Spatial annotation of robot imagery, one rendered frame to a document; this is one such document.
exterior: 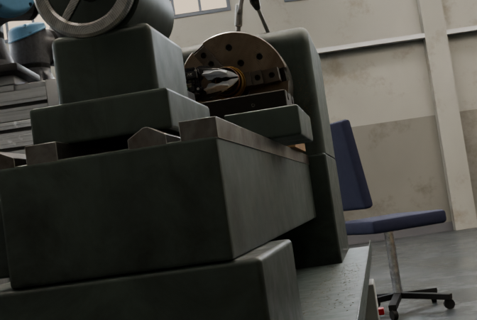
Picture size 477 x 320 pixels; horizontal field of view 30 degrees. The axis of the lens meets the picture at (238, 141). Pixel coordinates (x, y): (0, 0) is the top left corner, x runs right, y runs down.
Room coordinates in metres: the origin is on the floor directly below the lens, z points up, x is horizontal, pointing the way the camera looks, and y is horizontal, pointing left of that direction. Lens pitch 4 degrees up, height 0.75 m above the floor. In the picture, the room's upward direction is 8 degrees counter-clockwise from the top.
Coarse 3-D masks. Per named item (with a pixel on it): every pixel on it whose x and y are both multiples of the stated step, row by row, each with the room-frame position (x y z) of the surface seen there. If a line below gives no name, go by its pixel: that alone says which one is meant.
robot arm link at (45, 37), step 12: (24, 24) 2.66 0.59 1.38; (36, 24) 2.67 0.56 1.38; (12, 36) 2.67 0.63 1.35; (24, 36) 2.65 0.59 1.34; (36, 36) 2.67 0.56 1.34; (48, 36) 2.71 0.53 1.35; (12, 48) 2.67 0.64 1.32; (24, 48) 2.65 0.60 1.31; (36, 48) 2.66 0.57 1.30; (48, 48) 2.70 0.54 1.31; (24, 60) 2.65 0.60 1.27; (36, 60) 2.66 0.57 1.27; (48, 60) 2.70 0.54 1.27
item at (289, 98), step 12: (240, 96) 1.83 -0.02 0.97; (252, 96) 1.82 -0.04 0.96; (264, 96) 1.82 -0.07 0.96; (276, 96) 1.82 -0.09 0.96; (288, 96) 1.87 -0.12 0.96; (216, 108) 1.83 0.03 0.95; (228, 108) 1.83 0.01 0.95; (240, 108) 1.83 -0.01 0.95; (252, 108) 1.82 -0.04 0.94; (264, 108) 1.82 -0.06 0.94
